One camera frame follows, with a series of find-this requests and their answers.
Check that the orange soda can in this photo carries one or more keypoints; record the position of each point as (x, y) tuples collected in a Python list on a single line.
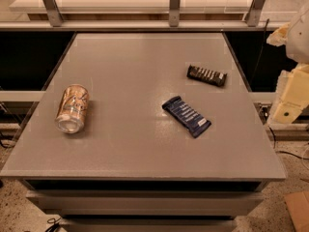
[(72, 109)]

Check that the blue snack bar wrapper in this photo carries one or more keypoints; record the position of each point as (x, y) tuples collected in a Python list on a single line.
[(187, 116)]

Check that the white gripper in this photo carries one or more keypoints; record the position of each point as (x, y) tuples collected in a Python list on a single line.
[(299, 39)]

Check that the dark brown snack bar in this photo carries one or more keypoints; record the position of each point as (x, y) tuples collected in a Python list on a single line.
[(207, 76)]

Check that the cardboard box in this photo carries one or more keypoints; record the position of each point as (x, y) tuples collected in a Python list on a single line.
[(298, 207)]

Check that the grey table cabinet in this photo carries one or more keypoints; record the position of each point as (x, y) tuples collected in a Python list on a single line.
[(133, 166)]

